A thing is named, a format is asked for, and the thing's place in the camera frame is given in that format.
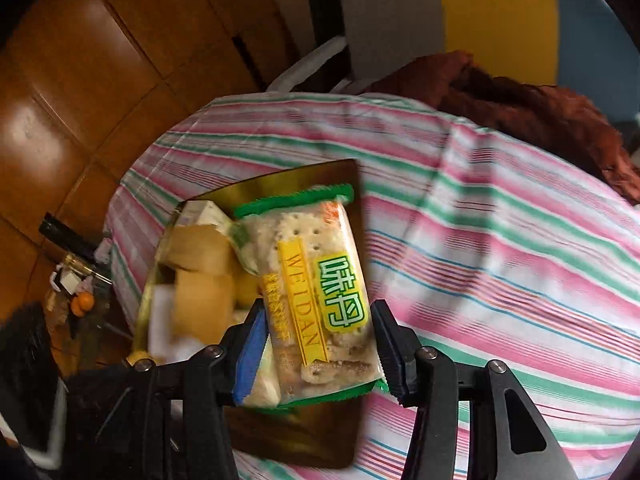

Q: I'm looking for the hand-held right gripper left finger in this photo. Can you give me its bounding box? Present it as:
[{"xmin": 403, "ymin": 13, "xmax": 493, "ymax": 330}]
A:
[{"xmin": 92, "ymin": 297, "xmax": 268, "ymax": 480}]

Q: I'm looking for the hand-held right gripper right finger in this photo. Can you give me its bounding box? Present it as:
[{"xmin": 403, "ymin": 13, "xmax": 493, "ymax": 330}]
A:
[{"xmin": 370, "ymin": 300, "xmax": 581, "ymax": 480}]

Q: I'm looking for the gold box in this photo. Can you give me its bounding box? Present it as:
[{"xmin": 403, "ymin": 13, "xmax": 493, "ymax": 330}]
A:
[{"xmin": 127, "ymin": 159, "xmax": 371, "ymax": 468}]

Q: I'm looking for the white packet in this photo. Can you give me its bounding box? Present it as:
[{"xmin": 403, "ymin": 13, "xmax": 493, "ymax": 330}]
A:
[{"xmin": 145, "ymin": 282, "xmax": 201, "ymax": 363}]

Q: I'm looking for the cream green snack packet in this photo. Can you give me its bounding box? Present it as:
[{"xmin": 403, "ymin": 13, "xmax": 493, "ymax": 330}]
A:
[{"xmin": 172, "ymin": 200, "xmax": 233, "ymax": 233}]

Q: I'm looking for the orange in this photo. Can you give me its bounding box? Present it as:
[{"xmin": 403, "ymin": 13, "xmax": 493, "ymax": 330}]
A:
[{"xmin": 70, "ymin": 292, "xmax": 97, "ymax": 317}]

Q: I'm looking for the small white container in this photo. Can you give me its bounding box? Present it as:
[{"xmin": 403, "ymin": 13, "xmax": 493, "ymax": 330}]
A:
[{"xmin": 52, "ymin": 267, "xmax": 83, "ymax": 293}]

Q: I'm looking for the striped tablecloth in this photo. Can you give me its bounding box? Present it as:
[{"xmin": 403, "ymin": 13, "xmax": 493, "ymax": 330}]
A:
[{"xmin": 102, "ymin": 91, "xmax": 640, "ymax": 480}]

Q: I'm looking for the black bottle with gold band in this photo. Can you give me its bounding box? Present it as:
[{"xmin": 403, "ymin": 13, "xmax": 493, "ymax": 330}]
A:
[{"xmin": 39, "ymin": 212, "xmax": 113, "ymax": 283}]

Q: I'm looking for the reddish brown cloth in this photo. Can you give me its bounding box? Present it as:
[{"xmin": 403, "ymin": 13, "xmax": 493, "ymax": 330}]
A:
[{"xmin": 367, "ymin": 50, "xmax": 640, "ymax": 206}]

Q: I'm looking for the wooden wardrobe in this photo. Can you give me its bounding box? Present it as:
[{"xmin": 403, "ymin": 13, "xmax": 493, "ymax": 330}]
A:
[{"xmin": 0, "ymin": 0, "xmax": 321, "ymax": 361}]

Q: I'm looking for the grey yellow blue chair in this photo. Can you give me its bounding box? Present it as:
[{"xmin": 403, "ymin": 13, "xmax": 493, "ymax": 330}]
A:
[{"xmin": 267, "ymin": 0, "xmax": 640, "ymax": 126}]

